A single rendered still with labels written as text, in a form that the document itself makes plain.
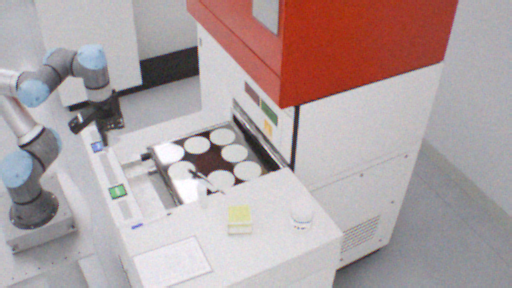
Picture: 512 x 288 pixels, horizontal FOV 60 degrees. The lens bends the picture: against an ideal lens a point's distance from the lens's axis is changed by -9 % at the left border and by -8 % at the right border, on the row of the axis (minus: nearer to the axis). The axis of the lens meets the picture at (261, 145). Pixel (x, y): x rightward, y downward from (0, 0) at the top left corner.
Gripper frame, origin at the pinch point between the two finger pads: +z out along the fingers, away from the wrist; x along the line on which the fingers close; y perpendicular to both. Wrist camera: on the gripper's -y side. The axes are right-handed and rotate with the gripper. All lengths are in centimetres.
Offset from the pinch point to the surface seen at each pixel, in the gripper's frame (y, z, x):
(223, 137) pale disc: 48, 26, 16
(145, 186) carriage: 11.9, 27.6, 6.3
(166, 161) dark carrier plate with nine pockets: 22.9, 25.7, 13.3
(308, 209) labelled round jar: 49, 10, -42
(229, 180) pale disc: 39.8, 25.6, -6.4
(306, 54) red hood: 62, -25, -15
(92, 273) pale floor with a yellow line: -19, 116, 44
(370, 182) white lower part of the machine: 102, 47, -15
